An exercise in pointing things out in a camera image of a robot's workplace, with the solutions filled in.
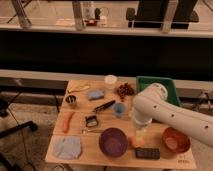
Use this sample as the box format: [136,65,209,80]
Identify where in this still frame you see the light blue towel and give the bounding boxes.
[52,136,82,160]

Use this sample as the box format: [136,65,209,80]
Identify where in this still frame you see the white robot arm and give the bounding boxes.
[132,83,213,148]

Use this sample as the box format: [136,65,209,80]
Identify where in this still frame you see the green plastic tray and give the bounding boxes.
[136,76,181,106]

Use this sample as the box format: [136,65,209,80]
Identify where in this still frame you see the white round container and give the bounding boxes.
[104,75,117,89]

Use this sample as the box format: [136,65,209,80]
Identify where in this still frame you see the blue sponge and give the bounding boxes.
[87,89,104,101]

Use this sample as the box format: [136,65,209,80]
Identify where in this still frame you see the bunch of dark grapes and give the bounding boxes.
[116,83,135,101]

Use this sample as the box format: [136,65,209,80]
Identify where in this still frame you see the banana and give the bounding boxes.
[67,85,90,93]

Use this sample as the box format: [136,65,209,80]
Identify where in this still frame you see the small blue cup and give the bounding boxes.
[113,103,126,117]

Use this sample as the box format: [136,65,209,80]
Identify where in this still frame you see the small metal cup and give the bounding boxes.
[65,95,77,108]

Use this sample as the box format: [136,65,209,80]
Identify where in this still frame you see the orange carrot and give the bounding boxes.
[62,112,75,133]

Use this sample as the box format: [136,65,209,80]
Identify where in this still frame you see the purple bowl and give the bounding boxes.
[99,128,128,158]

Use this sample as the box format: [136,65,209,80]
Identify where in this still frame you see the orange ball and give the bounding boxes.
[129,136,145,148]

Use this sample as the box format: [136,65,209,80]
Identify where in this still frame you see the black rectangular remote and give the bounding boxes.
[135,148,160,160]

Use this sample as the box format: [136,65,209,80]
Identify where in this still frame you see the orange-red bowl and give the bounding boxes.
[162,127,191,154]

